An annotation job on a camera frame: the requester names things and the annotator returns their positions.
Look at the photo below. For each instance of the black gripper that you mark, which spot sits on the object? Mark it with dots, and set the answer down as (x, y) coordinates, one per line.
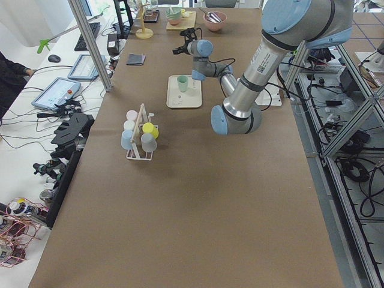
(185, 50)

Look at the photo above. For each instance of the mint green cup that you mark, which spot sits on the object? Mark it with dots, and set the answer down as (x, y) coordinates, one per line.
(182, 82)

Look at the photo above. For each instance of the cream rabbit tray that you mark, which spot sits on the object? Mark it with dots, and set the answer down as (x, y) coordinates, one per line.
(190, 99)

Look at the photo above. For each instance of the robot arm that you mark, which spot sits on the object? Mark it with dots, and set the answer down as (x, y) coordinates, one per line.
(285, 24)

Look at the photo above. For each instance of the pink cup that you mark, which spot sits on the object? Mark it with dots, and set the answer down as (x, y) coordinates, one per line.
(132, 115)

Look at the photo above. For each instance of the yellow cup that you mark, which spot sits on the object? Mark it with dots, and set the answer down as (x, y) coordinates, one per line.
(151, 129)

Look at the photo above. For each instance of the cream white cup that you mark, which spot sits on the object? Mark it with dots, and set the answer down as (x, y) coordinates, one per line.
(129, 125)

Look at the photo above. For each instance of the grey cup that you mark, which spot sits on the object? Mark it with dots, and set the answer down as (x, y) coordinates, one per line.
(148, 142)

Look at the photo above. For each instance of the light blue cup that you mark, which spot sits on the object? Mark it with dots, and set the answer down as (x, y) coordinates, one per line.
(126, 139)

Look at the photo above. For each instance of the wooden cutting board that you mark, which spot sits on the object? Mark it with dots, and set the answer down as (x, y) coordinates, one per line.
(188, 20)

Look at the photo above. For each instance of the wooden mug tree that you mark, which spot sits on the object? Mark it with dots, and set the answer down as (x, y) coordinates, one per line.
(142, 32)

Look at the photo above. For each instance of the stacked mint bowls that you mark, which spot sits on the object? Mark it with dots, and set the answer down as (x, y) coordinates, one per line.
(173, 15)

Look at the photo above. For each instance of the folded grey cloth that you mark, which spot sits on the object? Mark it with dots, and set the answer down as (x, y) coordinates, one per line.
(136, 59)

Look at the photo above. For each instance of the pink ice bowl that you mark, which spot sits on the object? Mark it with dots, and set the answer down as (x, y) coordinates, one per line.
(215, 25)

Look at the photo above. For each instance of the metal ice scoop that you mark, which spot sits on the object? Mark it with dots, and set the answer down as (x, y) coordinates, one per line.
(211, 16)

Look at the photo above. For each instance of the teach pendant tablet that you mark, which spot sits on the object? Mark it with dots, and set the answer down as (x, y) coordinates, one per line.
(83, 69)
(57, 93)

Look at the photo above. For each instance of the black computer mouse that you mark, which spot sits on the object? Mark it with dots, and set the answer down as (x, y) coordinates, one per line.
(54, 58)

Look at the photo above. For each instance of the white wire cup rack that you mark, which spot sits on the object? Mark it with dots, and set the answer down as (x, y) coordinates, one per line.
(136, 152)

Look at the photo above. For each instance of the aluminium frame post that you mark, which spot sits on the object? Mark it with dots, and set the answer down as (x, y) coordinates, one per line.
(82, 22)

